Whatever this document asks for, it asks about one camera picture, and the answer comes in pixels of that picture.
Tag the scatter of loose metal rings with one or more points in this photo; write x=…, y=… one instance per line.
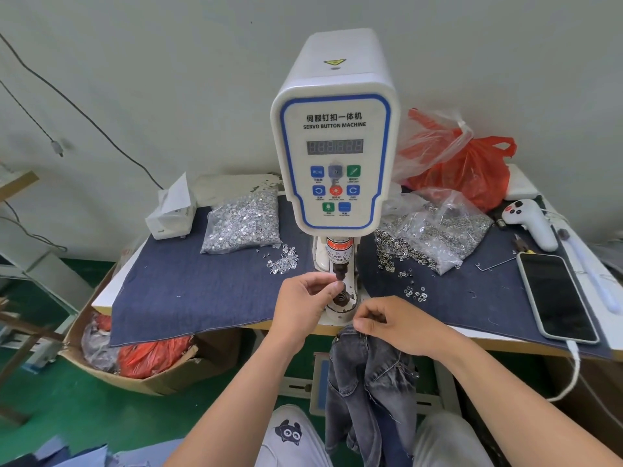
x=413, y=289

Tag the white handheld controller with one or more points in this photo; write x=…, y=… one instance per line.
x=533, y=221

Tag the person's left thumb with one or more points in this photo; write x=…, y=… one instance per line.
x=328, y=294

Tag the red plastic bag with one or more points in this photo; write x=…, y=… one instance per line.
x=467, y=170

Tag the clear bag of metal rings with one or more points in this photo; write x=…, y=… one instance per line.
x=433, y=233

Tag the pile of loose silver tacks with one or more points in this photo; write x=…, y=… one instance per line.
x=283, y=261

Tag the white servo button machine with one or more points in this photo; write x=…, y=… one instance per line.
x=336, y=140

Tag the blue fabric scraps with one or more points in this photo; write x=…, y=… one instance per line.
x=58, y=454

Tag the person's left hand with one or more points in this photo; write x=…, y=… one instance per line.
x=297, y=306

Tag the person's left forearm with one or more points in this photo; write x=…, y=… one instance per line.
x=243, y=403

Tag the red plastic bags bundle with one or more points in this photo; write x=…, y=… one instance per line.
x=151, y=355

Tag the grey denim jeans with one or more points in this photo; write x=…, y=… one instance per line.
x=370, y=384

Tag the blue foot pedal box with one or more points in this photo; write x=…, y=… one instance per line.
x=319, y=384

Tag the person's right thumb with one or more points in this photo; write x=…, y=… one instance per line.
x=372, y=329

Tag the person's right hand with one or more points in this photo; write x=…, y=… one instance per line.
x=409, y=330

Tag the small pliers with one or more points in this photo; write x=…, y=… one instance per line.
x=521, y=244

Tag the person's white trousers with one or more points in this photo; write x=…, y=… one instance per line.
x=297, y=437

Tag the black smartphone in clear case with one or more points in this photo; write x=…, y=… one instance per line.
x=557, y=296

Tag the clear bag of silver tacks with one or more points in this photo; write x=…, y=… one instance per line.
x=241, y=223

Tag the blue denim cloth mat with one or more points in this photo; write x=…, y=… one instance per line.
x=194, y=286
x=477, y=296

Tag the white tissue box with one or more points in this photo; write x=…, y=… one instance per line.
x=170, y=213

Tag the white plastic tube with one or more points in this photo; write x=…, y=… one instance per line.
x=591, y=272

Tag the person's right forearm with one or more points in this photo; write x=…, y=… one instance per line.
x=511, y=408

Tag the wooden frame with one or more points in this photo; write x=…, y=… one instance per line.
x=19, y=335

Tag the brown cardboard box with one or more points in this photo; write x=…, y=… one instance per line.
x=160, y=379

